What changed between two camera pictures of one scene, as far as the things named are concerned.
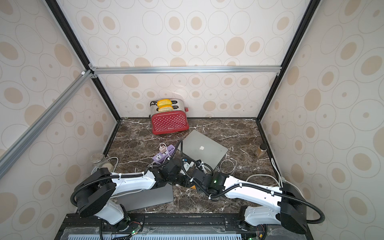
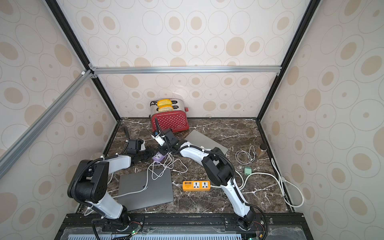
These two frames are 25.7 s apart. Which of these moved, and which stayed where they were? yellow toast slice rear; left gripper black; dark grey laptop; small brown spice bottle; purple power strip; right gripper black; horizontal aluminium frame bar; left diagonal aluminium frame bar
Moved: left gripper black; right gripper black
Stayed: dark grey laptop; purple power strip; horizontal aluminium frame bar; left diagonal aluminium frame bar; small brown spice bottle; yellow toast slice rear
